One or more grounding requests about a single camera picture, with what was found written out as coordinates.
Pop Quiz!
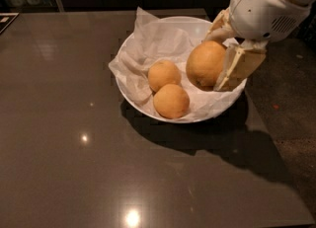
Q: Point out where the white round bowl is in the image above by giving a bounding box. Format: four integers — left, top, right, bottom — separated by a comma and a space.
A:
115, 16, 248, 124

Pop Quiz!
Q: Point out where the dark framed tray corner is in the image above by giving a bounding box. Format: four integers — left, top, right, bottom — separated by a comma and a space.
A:
0, 13, 19, 35

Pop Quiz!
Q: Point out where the crumpled white paper liner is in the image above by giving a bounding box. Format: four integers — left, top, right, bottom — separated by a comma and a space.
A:
108, 7, 245, 122

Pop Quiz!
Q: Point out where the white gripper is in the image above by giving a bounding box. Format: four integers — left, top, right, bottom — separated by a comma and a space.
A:
204, 0, 311, 92

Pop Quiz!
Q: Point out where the orange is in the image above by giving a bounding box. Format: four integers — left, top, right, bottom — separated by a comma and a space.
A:
153, 84, 190, 119
186, 40, 226, 91
147, 59, 181, 92

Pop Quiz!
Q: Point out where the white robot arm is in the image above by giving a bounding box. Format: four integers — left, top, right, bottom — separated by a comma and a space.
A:
205, 0, 315, 92

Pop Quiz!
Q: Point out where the orange at bowl front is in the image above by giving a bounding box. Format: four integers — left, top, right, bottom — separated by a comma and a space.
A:
153, 84, 190, 119

